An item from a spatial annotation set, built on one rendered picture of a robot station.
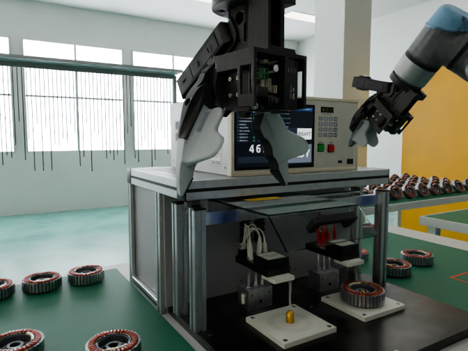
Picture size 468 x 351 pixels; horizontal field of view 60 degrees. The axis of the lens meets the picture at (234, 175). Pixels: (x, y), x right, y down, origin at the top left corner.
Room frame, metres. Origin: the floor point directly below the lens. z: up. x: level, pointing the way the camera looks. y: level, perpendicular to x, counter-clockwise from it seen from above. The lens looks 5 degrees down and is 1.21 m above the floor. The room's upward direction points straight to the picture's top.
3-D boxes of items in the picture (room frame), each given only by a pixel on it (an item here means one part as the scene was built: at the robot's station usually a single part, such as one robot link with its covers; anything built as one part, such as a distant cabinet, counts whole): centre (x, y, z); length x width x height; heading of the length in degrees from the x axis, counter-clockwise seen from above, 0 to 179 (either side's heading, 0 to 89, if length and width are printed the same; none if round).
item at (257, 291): (1.03, -0.06, 0.80); 0.07 x 0.05 x 0.06; 121
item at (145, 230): (1.15, 0.25, 0.91); 0.28 x 0.03 x 0.32; 31
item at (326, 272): (1.16, -0.26, 0.80); 0.07 x 0.05 x 0.06; 121
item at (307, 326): (0.91, -0.13, 0.78); 0.15 x 0.15 x 0.01; 31
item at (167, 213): (1.19, -0.10, 0.92); 0.66 x 0.01 x 0.30; 121
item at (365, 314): (1.03, -0.34, 0.78); 0.15 x 0.15 x 0.01; 31
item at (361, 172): (1.25, -0.07, 1.09); 0.68 x 0.44 x 0.05; 121
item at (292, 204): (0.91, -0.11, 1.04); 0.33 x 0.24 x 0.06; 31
